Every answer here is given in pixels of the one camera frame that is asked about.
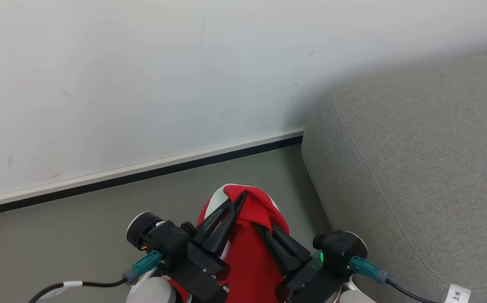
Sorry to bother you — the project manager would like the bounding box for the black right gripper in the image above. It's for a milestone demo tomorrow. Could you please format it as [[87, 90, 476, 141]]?
[[254, 224, 353, 303]]

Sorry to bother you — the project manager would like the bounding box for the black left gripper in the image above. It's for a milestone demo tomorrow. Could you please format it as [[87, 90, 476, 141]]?
[[166, 191, 248, 303]]

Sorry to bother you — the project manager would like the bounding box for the red and white garment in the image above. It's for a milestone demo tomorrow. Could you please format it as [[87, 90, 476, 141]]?
[[168, 184, 290, 303]]

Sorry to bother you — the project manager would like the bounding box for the white and black baseboard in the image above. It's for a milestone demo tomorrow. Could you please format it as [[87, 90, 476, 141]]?
[[0, 128, 304, 219]]

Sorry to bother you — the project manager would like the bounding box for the grey fabric sofa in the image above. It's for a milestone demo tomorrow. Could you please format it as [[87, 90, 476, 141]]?
[[301, 50, 487, 303]]

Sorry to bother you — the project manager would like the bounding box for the white sofa label tag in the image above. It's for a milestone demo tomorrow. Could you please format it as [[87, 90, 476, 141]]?
[[443, 284, 471, 303]]

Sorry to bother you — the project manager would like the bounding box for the right black cable teal plug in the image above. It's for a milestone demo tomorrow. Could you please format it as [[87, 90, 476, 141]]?
[[349, 256, 439, 303]]

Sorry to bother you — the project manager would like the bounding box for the black cable teal plug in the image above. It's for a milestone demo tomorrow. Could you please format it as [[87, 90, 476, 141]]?
[[28, 250, 162, 303], [349, 256, 439, 303]]

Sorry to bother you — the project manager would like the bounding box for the left black cable teal plug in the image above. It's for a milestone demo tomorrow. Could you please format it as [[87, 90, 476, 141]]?
[[28, 250, 162, 303]]

